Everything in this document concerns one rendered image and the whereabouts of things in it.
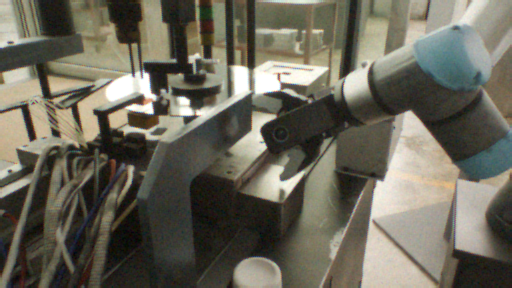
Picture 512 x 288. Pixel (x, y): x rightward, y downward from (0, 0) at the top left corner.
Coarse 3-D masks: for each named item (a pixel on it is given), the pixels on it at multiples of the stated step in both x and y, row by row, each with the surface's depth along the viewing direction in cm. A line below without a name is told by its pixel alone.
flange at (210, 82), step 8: (168, 80) 76; (176, 80) 76; (184, 80) 75; (192, 80) 74; (200, 80) 75; (208, 80) 76; (216, 80) 76; (176, 88) 72; (184, 88) 72; (192, 88) 72; (200, 88) 72; (208, 88) 73; (216, 88) 74
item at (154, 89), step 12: (180, 36) 65; (180, 48) 65; (156, 60) 68; (168, 60) 68; (180, 60) 66; (192, 60) 68; (144, 72) 67; (156, 72) 67; (168, 72) 67; (180, 72) 67; (192, 72) 67; (156, 84) 68; (168, 84) 70
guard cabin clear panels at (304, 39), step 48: (0, 0) 145; (96, 0) 139; (240, 0) 115; (288, 0) 109; (336, 0) 104; (384, 0) 99; (96, 48) 148; (144, 48) 138; (192, 48) 129; (240, 48) 121; (288, 48) 115; (336, 48) 109
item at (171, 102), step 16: (128, 80) 80; (144, 80) 80; (224, 80) 80; (240, 80) 80; (256, 80) 80; (272, 80) 80; (112, 96) 70; (176, 96) 71; (192, 96) 71; (208, 96) 71; (224, 96) 71; (144, 112) 63; (160, 112) 63; (176, 112) 63; (192, 112) 63
